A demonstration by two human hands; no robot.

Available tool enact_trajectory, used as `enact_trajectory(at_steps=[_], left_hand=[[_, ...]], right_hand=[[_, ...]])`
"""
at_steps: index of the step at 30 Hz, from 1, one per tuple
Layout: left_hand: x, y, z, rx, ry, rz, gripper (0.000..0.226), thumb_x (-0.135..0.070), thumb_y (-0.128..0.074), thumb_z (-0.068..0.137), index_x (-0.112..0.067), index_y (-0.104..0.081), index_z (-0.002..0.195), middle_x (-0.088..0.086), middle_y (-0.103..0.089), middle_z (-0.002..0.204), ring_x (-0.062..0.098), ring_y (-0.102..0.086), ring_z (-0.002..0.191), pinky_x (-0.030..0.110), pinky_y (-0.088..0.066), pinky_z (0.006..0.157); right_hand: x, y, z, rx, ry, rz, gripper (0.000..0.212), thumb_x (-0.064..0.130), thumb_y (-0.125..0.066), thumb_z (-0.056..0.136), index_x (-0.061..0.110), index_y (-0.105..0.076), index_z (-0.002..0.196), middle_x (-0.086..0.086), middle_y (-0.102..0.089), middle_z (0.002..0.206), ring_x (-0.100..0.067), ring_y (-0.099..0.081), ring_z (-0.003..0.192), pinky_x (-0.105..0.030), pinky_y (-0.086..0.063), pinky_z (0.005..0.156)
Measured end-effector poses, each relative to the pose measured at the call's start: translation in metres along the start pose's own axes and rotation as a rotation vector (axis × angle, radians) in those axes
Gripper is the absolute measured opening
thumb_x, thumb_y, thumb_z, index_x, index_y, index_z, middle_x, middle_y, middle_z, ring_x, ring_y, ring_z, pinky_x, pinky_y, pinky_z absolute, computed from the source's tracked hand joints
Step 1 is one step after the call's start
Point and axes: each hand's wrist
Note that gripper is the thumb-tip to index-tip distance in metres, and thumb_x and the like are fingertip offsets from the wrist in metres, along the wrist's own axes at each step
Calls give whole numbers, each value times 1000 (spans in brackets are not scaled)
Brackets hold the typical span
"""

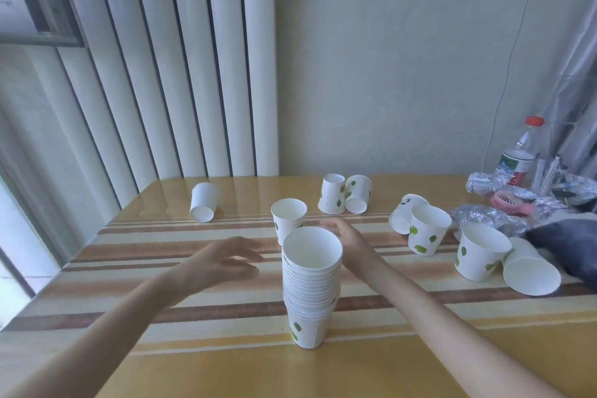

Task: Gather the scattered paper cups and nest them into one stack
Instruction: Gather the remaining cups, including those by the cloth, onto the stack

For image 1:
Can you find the clear pen holder with pens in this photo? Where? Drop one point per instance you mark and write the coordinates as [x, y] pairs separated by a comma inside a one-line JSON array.
[[552, 176]]

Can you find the person's right fingers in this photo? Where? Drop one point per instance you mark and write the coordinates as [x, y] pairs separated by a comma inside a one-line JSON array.
[[336, 229]]

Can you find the dark blue cloth bag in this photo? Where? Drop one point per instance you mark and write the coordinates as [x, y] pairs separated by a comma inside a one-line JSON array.
[[566, 243]]

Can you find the white paper cup green leaves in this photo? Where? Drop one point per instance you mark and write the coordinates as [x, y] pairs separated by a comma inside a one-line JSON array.
[[400, 218], [332, 195], [531, 274], [288, 218], [359, 195], [478, 255], [427, 234], [204, 202]]

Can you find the person's left thumb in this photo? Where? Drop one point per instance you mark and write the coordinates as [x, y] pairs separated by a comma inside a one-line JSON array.
[[242, 271]]

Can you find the stack of white paper cups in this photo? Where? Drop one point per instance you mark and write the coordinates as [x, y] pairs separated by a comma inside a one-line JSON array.
[[311, 290]]

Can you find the pink handheld fan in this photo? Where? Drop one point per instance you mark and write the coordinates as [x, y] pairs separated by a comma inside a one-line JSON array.
[[506, 202]]

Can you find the person's right forearm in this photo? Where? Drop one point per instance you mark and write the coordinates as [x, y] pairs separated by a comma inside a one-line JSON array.
[[447, 332]]

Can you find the person's right hand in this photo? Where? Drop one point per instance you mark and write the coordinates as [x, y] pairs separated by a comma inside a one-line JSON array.
[[357, 251]]

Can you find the person's left hand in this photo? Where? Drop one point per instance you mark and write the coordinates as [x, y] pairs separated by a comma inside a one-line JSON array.
[[212, 265]]

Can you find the translucent white curtain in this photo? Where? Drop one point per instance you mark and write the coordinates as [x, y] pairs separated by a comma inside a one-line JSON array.
[[578, 99]]

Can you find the person's left forearm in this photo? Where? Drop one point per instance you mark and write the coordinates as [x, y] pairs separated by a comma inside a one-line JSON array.
[[107, 337]]

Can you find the clear plastic bottle red cap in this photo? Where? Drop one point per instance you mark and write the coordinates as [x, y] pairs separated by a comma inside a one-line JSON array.
[[520, 157]]

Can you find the white vertical blinds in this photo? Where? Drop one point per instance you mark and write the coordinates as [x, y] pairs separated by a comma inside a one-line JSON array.
[[154, 66]]

